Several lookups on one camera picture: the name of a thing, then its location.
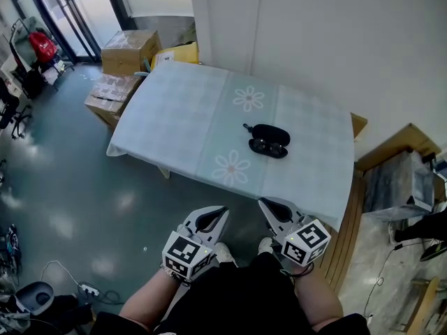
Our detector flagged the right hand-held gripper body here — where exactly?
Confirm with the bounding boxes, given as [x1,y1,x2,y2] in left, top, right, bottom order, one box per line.
[274,214,332,268]

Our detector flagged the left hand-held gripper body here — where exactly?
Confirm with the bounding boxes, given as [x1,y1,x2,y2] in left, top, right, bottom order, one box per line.
[161,218,221,282]

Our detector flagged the dark glasses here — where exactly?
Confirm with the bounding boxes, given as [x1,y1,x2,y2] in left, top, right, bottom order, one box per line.
[252,138,286,154]

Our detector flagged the black glasses case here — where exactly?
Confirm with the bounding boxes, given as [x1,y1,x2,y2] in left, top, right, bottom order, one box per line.
[242,123,291,159]

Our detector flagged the person's left forearm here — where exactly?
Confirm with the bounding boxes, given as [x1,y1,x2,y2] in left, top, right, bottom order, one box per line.
[118,268,186,332]

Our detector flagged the person's right forearm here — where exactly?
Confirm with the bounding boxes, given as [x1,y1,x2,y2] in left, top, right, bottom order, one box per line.
[294,265,345,332]

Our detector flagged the person's white right shoe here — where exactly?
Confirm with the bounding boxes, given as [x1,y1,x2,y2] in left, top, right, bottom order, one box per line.
[257,237,274,257]

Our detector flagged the person's white shoe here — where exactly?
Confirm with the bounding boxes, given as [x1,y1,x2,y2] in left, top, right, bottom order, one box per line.
[212,241,239,269]
[257,237,274,257]

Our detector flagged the person's white left shoe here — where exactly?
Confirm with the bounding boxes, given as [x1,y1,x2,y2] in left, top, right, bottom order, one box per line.
[212,241,239,269]

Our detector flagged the person's black clothing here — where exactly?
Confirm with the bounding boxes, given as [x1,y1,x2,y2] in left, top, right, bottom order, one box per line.
[89,251,372,335]

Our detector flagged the light blue floral tablecloth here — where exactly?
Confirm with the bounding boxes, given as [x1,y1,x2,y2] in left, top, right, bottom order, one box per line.
[105,60,357,232]

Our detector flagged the white power strip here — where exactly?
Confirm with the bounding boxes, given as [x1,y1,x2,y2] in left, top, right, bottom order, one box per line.
[77,282,101,298]

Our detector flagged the marble pattern cabinet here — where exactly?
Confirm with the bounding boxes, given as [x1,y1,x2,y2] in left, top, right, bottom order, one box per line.
[362,149,438,222]

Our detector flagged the wooden table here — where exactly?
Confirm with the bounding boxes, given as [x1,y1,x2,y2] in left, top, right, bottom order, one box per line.
[157,112,368,181]

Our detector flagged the wooden chair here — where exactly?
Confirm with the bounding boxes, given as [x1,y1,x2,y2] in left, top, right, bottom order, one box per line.
[406,276,441,332]

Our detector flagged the flat taped cardboard box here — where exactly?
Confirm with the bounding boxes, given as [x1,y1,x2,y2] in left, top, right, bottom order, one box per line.
[84,71,145,131]

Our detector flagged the grey round bin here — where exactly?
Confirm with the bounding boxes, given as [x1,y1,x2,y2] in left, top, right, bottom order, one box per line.
[15,281,56,316]

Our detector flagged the yellow padded package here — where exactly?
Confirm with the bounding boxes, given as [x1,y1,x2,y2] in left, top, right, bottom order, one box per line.
[150,41,200,71]

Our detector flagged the tall cardboard box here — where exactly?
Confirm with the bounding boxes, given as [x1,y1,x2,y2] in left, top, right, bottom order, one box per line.
[101,29,163,75]

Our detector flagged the black office chair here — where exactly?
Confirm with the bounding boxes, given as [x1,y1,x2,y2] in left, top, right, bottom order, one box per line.
[0,77,33,140]

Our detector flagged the black metal rack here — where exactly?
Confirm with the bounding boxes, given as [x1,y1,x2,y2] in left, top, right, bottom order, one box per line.
[8,18,75,100]

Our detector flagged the red bag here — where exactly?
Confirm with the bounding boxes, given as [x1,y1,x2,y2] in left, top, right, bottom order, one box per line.
[28,31,58,64]

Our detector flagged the glass door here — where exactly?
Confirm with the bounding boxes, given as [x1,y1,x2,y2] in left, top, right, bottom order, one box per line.
[30,0,124,63]

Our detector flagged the thin grey floor cable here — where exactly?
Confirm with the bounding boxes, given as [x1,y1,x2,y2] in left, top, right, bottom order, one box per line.
[362,241,404,318]

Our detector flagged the white floor cable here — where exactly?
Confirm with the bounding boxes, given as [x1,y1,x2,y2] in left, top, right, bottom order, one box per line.
[39,260,82,286]

